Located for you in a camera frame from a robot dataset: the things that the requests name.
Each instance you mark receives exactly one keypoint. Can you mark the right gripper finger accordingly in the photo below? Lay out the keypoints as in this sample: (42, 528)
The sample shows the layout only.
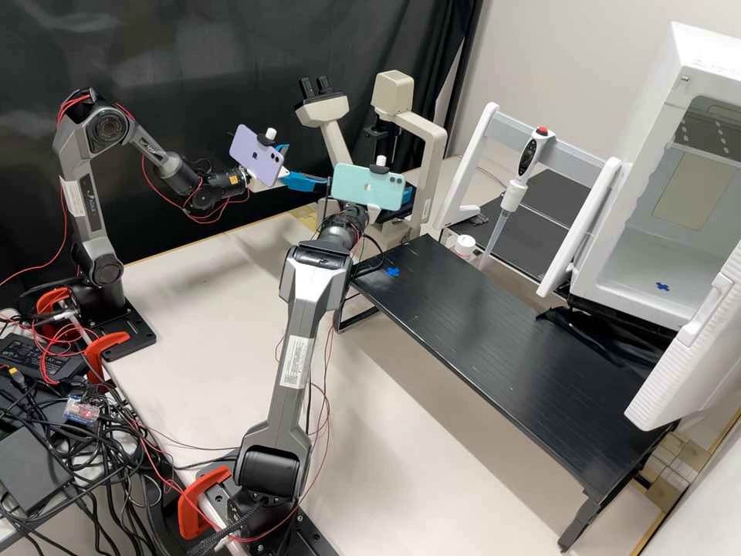
(408, 195)

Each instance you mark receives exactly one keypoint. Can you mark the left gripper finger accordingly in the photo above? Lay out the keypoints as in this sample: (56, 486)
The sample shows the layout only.
(282, 155)
(307, 182)

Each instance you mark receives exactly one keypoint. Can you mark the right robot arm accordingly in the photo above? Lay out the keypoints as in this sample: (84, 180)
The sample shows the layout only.
(304, 347)

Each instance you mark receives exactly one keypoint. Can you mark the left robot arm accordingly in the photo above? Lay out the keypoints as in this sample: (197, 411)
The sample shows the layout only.
(87, 191)

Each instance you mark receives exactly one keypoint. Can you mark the cream microscope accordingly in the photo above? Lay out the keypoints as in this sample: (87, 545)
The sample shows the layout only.
(425, 174)

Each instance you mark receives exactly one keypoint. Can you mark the white-capped bottle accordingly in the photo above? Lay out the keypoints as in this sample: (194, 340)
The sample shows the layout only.
(465, 243)

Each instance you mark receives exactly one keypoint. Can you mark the pipette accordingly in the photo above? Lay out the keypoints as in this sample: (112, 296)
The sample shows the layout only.
(529, 156)

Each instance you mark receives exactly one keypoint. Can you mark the black platform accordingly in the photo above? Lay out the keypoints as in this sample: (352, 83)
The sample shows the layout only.
(538, 231)
(492, 347)

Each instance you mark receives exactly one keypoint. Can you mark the white pipette stand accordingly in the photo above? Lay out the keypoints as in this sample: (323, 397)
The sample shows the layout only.
(579, 231)

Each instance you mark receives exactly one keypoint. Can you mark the white incubator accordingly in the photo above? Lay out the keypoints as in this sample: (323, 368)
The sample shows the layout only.
(648, 260)

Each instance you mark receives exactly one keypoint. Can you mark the red clamp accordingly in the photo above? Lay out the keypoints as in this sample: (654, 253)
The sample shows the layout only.
(49, 301)
(104, 347)
(197, 498)

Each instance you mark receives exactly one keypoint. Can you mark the black power adapter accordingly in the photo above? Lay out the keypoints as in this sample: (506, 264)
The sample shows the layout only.
(35, 356)

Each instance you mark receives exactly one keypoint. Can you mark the small circuit board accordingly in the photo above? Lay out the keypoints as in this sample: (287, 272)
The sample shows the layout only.
(81, 407)

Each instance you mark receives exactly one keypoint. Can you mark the incubator door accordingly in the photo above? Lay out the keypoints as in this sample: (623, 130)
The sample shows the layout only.
(683, 370)

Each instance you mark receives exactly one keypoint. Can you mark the black box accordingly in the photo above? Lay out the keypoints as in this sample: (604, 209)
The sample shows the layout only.
(29, 469)

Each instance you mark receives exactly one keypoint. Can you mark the left wrist camera phone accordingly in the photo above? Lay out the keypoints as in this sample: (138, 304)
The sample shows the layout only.
(255, 156)

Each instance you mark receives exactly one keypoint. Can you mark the wrist camera phone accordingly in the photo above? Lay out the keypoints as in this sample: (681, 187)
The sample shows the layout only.
(255, 156)
(365, 185)

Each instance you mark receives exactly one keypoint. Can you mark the right wrist camera phone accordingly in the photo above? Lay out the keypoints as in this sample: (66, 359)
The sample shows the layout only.
(365, 185)

